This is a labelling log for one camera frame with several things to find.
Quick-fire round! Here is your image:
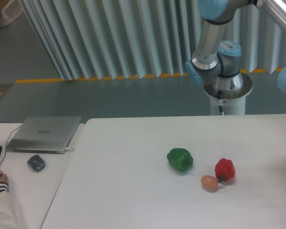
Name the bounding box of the green bell pepper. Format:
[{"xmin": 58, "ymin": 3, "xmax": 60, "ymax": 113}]
[{"xmin": 166, "ymin": 148, "xmax": 194, "ymax": 172}]

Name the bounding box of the brown egg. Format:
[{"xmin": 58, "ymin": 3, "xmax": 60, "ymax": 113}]
[{"xmin": 201, "ymin": 175, "xmax": 218, "ymax": 191}]

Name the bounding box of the red bell pepper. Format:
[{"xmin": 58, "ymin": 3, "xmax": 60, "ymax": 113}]
[{"xmin": 214, "ymin": 158, "xmax": 235, "ymax": 183}]

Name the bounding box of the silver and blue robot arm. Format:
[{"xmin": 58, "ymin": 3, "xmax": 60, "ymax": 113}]
[{"xmin": 185, "ymin": 0, "xmax": 286, "ymax": 99}]

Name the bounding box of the white striped sleeve forearm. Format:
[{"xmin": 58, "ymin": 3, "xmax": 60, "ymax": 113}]
[{"xmin": 0, "ymin": 181, "xmax": 19, "ymax": 229}]

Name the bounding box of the silver closed laptop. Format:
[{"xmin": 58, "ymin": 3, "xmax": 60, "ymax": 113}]
[{"xmin": 7, "ymin": 116, "xmax": 81, "ymax": 154}]

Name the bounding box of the white pleated curtain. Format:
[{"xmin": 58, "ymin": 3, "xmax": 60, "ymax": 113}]
[{"xmin": 21, "ymin": 0, "xmax": 286, "ymax": 80}]

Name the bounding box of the black laptop cable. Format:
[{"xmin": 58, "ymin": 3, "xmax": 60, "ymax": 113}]
[{"xmin": 0, "ymin": 122, "xmax": 23, "ymax": 172}]

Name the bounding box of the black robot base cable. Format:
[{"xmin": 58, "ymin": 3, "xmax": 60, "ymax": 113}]
[{"xmin": 216, "ymin": 89, "xmax": 225, "ymax": 116}]

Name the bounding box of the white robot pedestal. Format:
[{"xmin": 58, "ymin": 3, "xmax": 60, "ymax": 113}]
[{"xmin": 204, "ymin": 73, "xmax": 253, "ymax": 115}]

